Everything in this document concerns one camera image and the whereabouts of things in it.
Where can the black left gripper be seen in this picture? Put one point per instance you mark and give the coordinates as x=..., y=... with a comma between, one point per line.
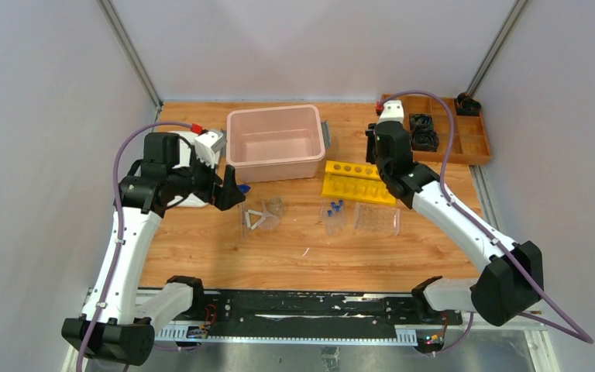
x=218, y=186

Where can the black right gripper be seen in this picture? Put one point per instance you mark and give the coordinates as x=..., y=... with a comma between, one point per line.
x=372, y=140

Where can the yellow test tube rack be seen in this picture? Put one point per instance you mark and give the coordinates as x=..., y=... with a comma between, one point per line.
x=355, y=182

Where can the pink plastic storage bin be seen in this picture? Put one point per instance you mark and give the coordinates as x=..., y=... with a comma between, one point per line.
x=276, y=144

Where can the clear test tube blue cap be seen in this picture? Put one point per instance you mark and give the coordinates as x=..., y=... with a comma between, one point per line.
x=341, y=213

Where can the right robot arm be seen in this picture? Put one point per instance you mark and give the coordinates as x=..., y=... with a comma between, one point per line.
x=508, y=269

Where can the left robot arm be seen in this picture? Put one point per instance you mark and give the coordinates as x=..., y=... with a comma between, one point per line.
x=111, y=326

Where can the white clay triangle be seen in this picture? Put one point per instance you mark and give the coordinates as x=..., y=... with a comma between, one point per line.
x=253, y=218

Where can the small glass beaker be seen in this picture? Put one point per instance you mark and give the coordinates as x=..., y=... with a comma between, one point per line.
x=276, y=207

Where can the clear glass funnel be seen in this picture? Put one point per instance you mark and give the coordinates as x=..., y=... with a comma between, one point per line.
x=268, y=220

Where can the wooden compartment tray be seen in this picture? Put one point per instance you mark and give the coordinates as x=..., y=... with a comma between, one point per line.
x=441, y=129

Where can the blue capped test tube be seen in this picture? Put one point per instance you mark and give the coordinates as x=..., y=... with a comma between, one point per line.
x=335, y=216
x=327, y=222

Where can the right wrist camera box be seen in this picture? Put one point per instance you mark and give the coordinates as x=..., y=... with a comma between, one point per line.
x=391, y=111

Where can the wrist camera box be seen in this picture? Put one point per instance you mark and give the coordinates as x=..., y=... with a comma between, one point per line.
x=391, y=111
x=208, y=147

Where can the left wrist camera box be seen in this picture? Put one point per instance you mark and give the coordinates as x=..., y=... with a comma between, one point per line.
x=208, y=147

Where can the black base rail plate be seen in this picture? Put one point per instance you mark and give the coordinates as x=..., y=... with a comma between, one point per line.
x=317, y=317

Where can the aluminium frame post right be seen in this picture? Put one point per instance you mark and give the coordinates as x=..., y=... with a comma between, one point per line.
x=507, y=27

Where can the aluminium frame post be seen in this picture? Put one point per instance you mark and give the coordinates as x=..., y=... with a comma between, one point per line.
x=507, y=27
x=120, y=32

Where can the aluminium frame post left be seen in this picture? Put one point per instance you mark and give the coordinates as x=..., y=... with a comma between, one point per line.
x=120, y=32

